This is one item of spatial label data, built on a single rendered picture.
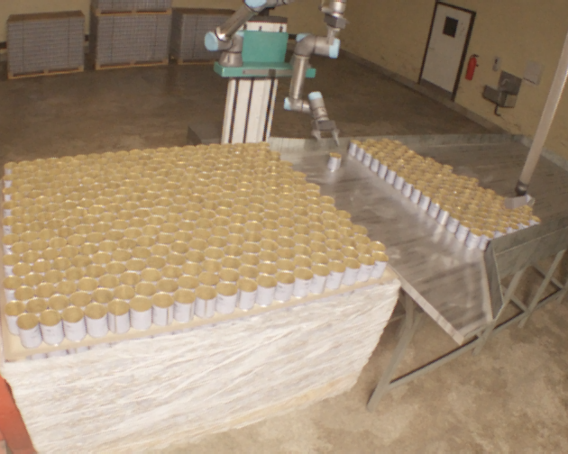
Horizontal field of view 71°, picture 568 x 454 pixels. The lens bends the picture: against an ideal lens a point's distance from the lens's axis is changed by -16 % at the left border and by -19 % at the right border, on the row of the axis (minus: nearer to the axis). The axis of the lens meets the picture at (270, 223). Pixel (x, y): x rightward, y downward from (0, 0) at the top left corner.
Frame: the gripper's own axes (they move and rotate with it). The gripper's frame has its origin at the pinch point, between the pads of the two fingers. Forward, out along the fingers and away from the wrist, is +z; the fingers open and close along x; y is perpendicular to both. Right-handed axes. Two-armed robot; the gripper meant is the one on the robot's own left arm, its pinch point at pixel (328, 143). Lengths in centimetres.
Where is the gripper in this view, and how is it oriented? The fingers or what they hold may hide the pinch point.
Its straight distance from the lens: 260.4
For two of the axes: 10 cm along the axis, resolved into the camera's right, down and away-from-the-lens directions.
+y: 4.3, -2.2, -8.8
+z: 2.3, 9.6, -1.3
